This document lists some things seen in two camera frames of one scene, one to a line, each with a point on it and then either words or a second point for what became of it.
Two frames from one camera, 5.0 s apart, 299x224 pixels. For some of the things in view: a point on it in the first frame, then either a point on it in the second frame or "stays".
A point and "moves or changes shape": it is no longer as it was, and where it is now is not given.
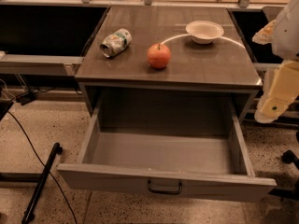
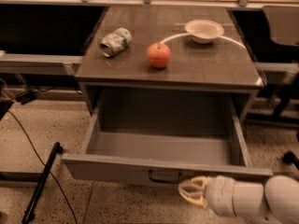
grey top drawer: x=174 y=146 moves or changes shape
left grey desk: x=39 y=64 stays
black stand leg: x=29 y=212 stays
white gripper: x=288 y=36 → x=219 y=192
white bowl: x=204 y=32 stays
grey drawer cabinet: x=168 y=67 stays
